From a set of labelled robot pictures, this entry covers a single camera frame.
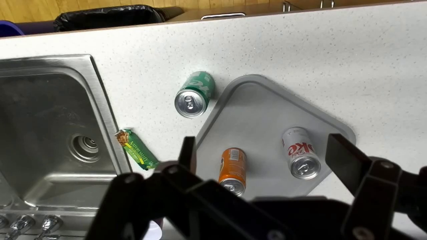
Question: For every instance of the stainless steel double sink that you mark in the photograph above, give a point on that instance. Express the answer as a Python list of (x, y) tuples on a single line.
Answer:
[(45, 115)]

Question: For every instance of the green soda can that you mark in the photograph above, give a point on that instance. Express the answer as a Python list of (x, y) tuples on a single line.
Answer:
[(198, 88)]

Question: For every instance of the black trash bag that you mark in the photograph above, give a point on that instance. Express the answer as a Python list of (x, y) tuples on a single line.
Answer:
[(111, 16)]

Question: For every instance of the grey plastic tray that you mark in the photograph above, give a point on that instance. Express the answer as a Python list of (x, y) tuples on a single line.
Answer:
[(262, 115)]

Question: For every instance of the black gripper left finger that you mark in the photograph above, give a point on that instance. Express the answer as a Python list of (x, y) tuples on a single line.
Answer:
[(134, 204)]

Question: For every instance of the green snack packet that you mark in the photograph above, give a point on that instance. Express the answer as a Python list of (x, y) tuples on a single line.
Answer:
[(139, 151)]

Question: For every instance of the silver Diet Coke can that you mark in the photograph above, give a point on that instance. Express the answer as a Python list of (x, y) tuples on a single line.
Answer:
[(299, 148)]

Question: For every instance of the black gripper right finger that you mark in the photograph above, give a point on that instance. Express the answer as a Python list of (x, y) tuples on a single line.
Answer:
[(374, 187)]

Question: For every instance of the orange soda can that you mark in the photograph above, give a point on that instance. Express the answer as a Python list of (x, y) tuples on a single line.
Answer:
[(233, 167)]

